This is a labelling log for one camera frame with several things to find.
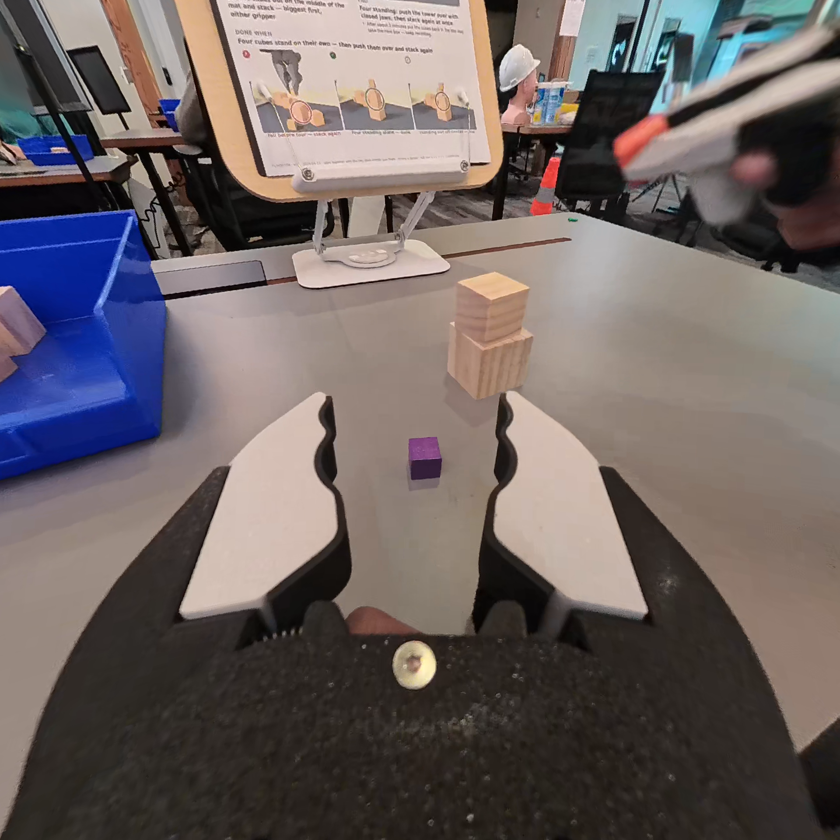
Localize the large wooden cube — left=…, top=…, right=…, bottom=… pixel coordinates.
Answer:
left=0, top=287, right=47, bottom=358
left=447, top=322, right=535, bottom=400

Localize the black office chair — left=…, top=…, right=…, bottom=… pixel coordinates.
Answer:
left=197, top=158, right=342, bottom=250
left=554, top=70, right=668, bottom=211

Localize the wooden display board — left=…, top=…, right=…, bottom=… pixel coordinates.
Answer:
left=178, top=0, right=505, bottom=203

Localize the person's right hand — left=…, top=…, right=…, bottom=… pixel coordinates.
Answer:
left=735, top=151, right=840, bottom=253

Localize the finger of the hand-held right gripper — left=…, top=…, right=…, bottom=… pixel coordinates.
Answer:
left=667, top=27, right=840, bottom=130
left=623, top=108, right=788, bottom=182

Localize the blue plastic bin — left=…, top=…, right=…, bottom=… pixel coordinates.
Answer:
left=0, top=210, right=169, bottom=480

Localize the orange striped traffic cone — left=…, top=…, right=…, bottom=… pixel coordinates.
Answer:
left=529, top=155, right=563, bottom=217

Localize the purple wooden cube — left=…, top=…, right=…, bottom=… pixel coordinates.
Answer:
left=407, top=436, right=443, bottom=481

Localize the blue white plastic container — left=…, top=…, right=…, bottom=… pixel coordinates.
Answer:
left=532, top=82, right=576, bottom=127

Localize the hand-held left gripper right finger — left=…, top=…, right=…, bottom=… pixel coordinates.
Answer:
left=473, top=390, right=649, bottom=623

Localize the brown wooden desk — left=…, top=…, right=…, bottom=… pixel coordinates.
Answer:
left=0, top=155, right=136, bottom=187

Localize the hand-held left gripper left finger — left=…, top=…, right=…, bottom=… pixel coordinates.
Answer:
left=179, top=392, right=353, bottom=623

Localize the small blue bin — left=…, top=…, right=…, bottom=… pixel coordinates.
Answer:
left=16, top=134, right=95, bottom=165

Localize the white instruction sheet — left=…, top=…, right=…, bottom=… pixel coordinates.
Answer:
left=217, top=0, right=492, bottom=177

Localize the mannequin head white helmet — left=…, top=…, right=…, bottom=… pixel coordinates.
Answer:
left=497, top=44, right=544, bottom=130

